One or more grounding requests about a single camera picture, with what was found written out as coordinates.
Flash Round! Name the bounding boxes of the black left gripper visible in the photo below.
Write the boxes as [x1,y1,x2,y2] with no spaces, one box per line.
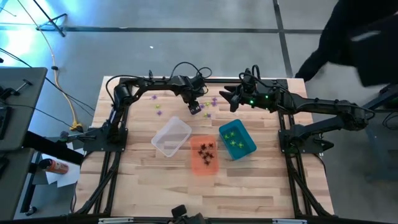
[178,75,208,116]

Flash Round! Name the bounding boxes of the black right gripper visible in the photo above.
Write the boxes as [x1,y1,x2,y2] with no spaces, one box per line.
[219,83,282,113]

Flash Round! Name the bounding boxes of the clear plastic bin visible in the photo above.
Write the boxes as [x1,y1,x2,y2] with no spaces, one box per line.
[150,116,193,158]

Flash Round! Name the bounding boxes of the teal plastic bin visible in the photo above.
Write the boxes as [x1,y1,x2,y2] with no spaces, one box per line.
[217,119,257,161]

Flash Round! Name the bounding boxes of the orange plastic bin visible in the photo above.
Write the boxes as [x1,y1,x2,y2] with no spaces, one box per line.
[190,135,220,177]

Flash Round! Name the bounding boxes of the dark rounded object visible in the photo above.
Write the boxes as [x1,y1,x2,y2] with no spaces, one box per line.
[170,204,206,224]

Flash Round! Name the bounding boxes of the black bench clamp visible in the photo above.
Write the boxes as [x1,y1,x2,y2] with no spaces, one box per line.
[58,130,97,143]

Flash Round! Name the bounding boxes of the person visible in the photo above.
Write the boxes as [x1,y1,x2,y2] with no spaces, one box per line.
[294,0,398,88]

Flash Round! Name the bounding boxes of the white paper sheets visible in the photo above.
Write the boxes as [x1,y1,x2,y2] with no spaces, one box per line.
[41,141,81,188]

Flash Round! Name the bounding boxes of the black beam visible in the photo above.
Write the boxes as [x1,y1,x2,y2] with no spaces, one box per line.
[23,130,85,166]

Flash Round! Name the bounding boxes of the orange spray can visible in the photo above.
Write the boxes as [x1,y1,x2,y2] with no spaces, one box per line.
[37,157,70,175]

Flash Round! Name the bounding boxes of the grey desk with keyboard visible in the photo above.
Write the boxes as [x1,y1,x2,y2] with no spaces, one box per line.
[0,67,49,152]

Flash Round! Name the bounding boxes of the black tripod stand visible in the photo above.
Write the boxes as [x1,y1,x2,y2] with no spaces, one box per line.
[32,0,68,38]

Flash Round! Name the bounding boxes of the black keyboard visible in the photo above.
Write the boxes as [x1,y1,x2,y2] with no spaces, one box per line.
[0,105,13,141]

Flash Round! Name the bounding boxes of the grey desk with mouse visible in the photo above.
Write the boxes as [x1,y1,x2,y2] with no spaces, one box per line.
[0,147,35,222]

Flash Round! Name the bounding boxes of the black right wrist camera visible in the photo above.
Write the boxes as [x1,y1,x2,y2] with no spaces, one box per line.
[229,95,241,113]

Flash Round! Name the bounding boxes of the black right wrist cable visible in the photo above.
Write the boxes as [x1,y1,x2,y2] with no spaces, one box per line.
[238,64,280,91]

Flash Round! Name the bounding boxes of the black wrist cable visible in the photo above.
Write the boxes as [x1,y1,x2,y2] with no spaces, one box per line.
[238,64,280,91]
[104,61,213,97]

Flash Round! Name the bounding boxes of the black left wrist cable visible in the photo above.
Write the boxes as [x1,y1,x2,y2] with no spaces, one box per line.
[104,61,213,97]

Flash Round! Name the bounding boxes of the black metal table frame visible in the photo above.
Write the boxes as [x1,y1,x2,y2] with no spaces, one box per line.
[68,76,335,218]

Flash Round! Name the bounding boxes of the white bracket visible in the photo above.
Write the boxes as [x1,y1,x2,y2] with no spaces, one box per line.
[272,218,308,224]
[98,217,134,224]

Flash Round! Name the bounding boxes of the yellow cable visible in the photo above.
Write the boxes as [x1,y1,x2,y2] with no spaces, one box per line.
[16,0,83,132]

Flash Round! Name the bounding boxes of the black floor cable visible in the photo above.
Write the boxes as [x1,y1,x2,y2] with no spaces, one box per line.
[0,47,96,113]

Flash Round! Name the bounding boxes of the black desk clamp handle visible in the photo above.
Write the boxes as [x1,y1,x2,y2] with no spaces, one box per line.
[0,78,34,101]

